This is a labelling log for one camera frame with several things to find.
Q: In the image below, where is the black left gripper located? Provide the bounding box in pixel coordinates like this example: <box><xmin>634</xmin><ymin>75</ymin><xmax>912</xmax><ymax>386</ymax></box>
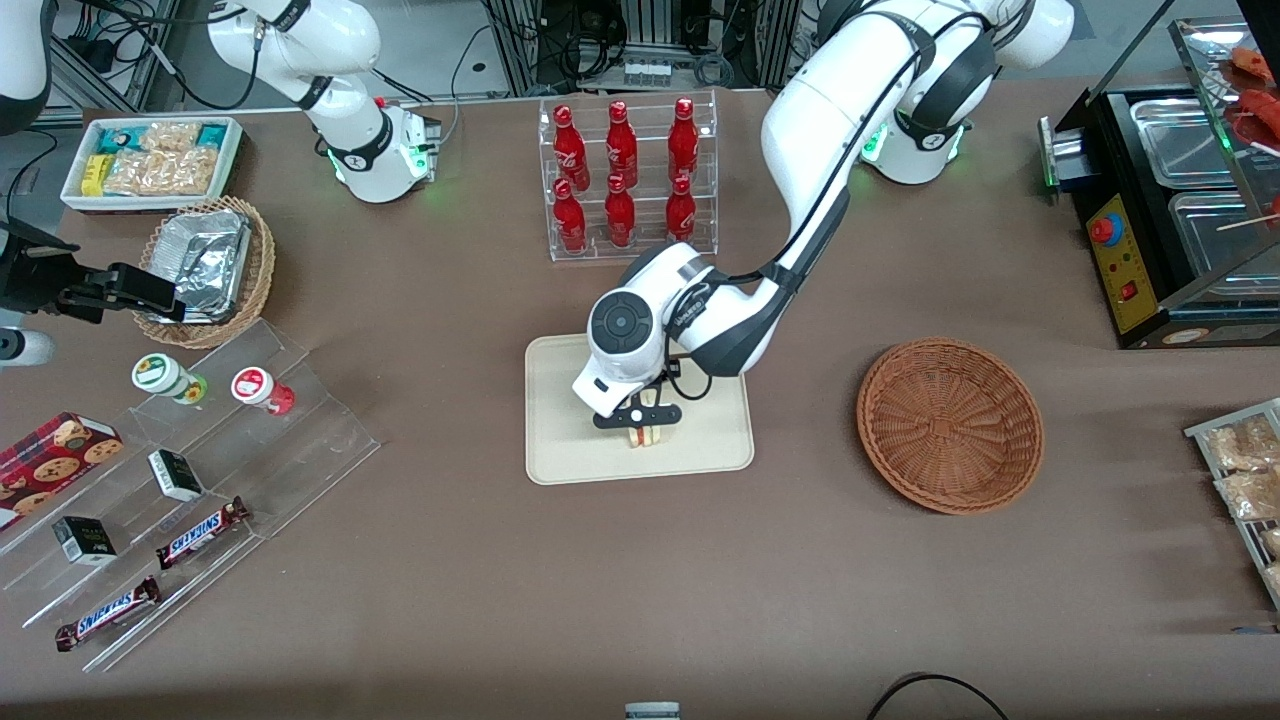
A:
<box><xmin>593</xmin><ymin>389</ymin><xmax>685</xmax><ymax>448</ymax></box>

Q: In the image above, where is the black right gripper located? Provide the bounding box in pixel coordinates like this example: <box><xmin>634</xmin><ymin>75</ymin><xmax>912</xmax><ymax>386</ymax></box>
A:
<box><xmin>0</xmin><ymin>222</ymin><xmax>189</xmax><ymax>325</ymax></box>

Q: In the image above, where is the beige rectangular tray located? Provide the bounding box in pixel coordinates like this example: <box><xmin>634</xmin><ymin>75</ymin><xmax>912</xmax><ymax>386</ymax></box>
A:
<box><xmin>525</xmin><ymin>334</ymin><xmax>756</xmax><ymax>487</ymax></box>

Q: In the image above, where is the light woven wicker basket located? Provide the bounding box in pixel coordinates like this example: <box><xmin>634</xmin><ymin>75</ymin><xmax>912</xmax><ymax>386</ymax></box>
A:
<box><xmin>132</xmin><ymin>195</ymin><xmax>277</xmax><ymax>350</ymax></box>

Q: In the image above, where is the brown round wicker basket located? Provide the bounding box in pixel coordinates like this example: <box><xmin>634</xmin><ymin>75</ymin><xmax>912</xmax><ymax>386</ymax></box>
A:
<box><xmin>856</xmin><ymin>338</ymin><xmax>1046</xmax><ymax>516</ymax></box>

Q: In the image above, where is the silver foil container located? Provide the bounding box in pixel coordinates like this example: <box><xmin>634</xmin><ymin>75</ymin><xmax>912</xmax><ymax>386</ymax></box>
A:
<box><xmin>150</xmin><ymin>210</ymin><xmax>252</xmax><ymax>325</ymax></box>

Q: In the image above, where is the green lidded cup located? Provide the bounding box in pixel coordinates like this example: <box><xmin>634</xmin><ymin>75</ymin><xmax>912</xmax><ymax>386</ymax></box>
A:
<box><xmin>131</xmin><ymin>353</ymin><xmax>209</xmax><ymax>405</ymax></box>

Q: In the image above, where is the large clear nut snack bag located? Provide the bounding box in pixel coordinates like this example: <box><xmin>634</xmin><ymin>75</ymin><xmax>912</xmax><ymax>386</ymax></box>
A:
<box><xmin>104</xmin><ymin>147</ymin><xmax>220</xmax><ymax>198</ymax></box>

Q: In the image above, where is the white rectangular snack bin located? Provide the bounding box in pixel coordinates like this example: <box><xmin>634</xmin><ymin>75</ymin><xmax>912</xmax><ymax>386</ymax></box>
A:
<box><xmin>60</xmin><ymin>115</ymin><xmax>245</xmax><ymax>214</ymax></box>

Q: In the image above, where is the red lidded cup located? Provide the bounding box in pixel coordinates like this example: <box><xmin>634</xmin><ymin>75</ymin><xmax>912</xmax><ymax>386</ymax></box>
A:
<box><xmin>230</xmin><ymin>366</ymin><xmax>296</xmax><ymax>416</ymax></box>

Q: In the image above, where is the small clear nut snack bag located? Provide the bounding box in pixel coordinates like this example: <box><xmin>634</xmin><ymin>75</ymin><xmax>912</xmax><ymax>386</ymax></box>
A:
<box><xmin>140</xmin><ymin>120</ymin><xmax>203</xmax><ymax>154</ymax></box>

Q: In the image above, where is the small black box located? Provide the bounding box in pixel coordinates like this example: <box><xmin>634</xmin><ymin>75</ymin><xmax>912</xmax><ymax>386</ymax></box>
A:
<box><xmin>51</xmin><ymin>515</ymin><xmax>118</xmax><ymax>567</ymax></box>
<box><xmin>147</xmin><ymin>449</ymin><xmax>205</xmax><ymax>503</ymax></box>

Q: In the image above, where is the red cookie box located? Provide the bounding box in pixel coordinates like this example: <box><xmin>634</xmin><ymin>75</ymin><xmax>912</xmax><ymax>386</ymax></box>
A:
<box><xmin>0</xmin><ymin>411</ymin><xmax>126</xmax><ymax>532</ymax></box>

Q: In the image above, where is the clear acrylic step display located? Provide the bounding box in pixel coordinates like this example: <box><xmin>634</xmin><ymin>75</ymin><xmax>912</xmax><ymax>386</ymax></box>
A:
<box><xmin>0</xmin><ymin>319</ymin><xmax>382</xmax><ymax>673</ymax></box>

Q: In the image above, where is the red cola bottle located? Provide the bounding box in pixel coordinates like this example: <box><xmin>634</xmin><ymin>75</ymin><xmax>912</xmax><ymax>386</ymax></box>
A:
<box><xmin>664</xmin><ymin>175</ymin><xmax>699</xmax><ymax>247</ymax></box>
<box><xmin>552</xmin><ymin>178</ymin><xmax>589</xmax><ymax>255</ymax></box>
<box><xmin>605</xmin><ymin>100</ymin><xmax>640</xmax><ymax>189</ymax></box>
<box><xmin>667</xmin><ymin>97</ymin><xmax>701</xmax><ymax>185</ymax></box>
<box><xmin>603</xmin><ymin>175</ymin><xmax>638</xmax><ymax>250</ymax></box>
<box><xmin>552</xmin><ymin>104</ymin><xmax>592</xmax><ymax>192</ymax></box>

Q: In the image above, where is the clear acrylic bottle rack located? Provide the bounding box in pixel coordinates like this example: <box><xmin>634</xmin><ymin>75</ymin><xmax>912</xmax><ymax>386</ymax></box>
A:
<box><xmin>538</xmin><ymin>89</ymin><xmax>720</xmax><ymax>264</ymax></box>

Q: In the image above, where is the Snickers chocolate bar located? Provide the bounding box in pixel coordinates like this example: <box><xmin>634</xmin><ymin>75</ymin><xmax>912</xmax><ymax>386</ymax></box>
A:
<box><xmin>154</xmin><ymin>496</ymin><xmax>251</xmax><ymax>571</ymax></box>
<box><xmin>54</xmin><ymin>575</ymin><xmax>162</xmax><ymax>653</ymax></box>

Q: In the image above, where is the black hot food display case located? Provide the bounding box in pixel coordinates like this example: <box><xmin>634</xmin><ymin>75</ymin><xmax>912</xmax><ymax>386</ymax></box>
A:
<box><xmin>1038</xmin><ymin>0</ymin><xmax>1280</xmax><ymax>350</ymax></box>

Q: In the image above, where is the steel food pan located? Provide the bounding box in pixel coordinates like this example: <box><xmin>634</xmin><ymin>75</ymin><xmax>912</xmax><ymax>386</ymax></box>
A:
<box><xmin>1130</xmin><ymin>97</ymin><xmax>1243</xmax><ymax>190</ymax></box>
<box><xmin>1167</xmin><ymin>190</ymin><xmax>1280</xmax><ymax>293</ymax></box>

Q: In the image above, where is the red skewered food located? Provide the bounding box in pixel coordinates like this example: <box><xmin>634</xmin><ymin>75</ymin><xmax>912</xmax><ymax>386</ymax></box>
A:
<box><xmin>1226</xmin><ymin>45</ymin><xmax>1280</xmax><ymax>153</ymax></box>

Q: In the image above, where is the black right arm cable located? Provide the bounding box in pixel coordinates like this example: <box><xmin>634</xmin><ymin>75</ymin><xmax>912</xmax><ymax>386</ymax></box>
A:
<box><xmin>60</xmin><ymin>0</ymin><xmax>263</xmax><ymax>113</ymax></box>

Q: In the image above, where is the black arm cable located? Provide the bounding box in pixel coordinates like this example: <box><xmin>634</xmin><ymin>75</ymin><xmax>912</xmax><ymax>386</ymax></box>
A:
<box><xmin>660</xmin><ymin>10</ymin><xmax>1001</xmax><ymax>401</ymax></box>
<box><xmin>60</xmin><ymin>0</ymin><xmax>263</xmax><ymax>113</ymax></box>

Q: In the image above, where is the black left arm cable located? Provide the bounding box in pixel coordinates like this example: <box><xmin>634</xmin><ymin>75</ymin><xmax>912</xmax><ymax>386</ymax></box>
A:
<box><xmin>660</xmin><ymin>10</ymin><xmax>1001</xmax><ymax>401</ymax></box>

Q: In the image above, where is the black cable loop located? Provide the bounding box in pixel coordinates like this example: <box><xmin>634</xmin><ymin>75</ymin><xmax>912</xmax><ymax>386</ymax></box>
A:
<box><xmin>864</xmin><ymin>672</ymin><xmax>1012</xmax><ymax>720</ymax></box>

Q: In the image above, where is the aluminium frame rack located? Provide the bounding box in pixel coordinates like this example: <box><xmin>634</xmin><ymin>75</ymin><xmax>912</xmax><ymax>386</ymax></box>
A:
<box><xmin>480</xmin><ymin>0</ymin><xmax>806</xmax><ymax>93</ymax></box>

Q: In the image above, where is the grey wire rack tray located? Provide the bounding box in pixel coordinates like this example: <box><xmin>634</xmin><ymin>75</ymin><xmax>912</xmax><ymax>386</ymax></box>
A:
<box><xmin>1184</xmin><ymin>397</ymin><xmax>1280</xmax><ymax>613</ymax></box>

